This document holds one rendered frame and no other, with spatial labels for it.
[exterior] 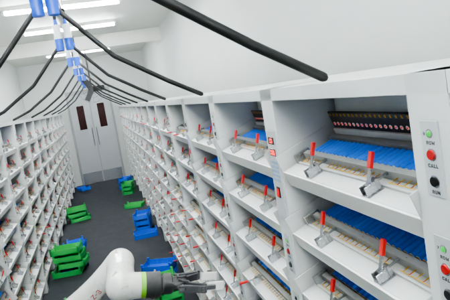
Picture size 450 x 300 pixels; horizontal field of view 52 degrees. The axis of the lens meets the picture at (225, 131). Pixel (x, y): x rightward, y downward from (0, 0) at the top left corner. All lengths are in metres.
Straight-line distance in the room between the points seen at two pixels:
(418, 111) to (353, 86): 0.19
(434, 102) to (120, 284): 1.27
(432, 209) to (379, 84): 0.23
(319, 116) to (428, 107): 0.67
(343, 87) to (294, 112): 0.42
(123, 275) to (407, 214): 1.11
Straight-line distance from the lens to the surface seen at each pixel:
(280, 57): 1.12
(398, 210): 0.91
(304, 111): 1.39
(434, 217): 0.83
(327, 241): 1.29
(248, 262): 2.18
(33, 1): 2.49
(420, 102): 0.79
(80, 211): 7.91
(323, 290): 1.46
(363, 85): 0.91
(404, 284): 1.04
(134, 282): 1.73
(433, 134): 0.78
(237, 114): 2.05
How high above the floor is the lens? 1.71
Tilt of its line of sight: 5 degrees down
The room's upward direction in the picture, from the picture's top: 9 degrees counter-clockwise
